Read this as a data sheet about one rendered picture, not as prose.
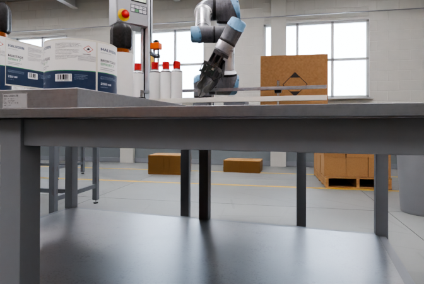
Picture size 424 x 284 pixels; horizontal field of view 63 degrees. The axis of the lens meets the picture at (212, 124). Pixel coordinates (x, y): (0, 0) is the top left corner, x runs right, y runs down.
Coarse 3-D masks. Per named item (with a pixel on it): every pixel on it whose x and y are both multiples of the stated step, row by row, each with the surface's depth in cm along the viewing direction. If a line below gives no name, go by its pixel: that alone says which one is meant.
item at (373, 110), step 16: (0, 112) 75; (16, 112) 73; (32, 112) 72; (48, 112) 71; (64, 112) 70; (80, 112) 69; (96, 112) 68; (112, 112) 66; (128, 112) 65; (144, 112) 64; (160, 112) 63; (176, 112) 63; (192, 112) 62; (208, 112) 61; (224, 112) 60; (240, 112) 59; (256, 112) 58; (272, 112) 57; (288, 112) 57; (304, 112) 56; (320, 112) 55; (336, 112) 54; (352, 112) 54; (368, 112) 53; (384, 112) 52; (400, 112) 52; (416, 112) 51
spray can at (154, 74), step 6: (156, 66) 156; (150, 72) 155; (156, 72) 155; (150, 78) 155; (156, 78) 155; (150, 84) 155; (156, 84) 155; (150, 90) 155; (156, 90) 155; (150, 96) 155; (156, 96) 155
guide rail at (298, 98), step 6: (270, 96) 138; (276, 96) 137; (282, 96) 136; (288, 96) 136; (294, 96) 135; (300, 96) 134; (306, 96) 134; (312, 96) 133; (318, 96) 132; (324, 96) 132; (174, 102) 150; (180, 102) 149; (186, 102) 149; (192, 102) 148; (198, 102) 147
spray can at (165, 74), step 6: (162, 66) 155; (168, 66) 155; (162, 72) 154; (168, 72) 154; (162, 78) 154; (168, 78) 154; (162, 84) 154; (168, 84) 154; (162, 90) 154; (168, 90) 154; (162, 96) 154; (168, 96) 154
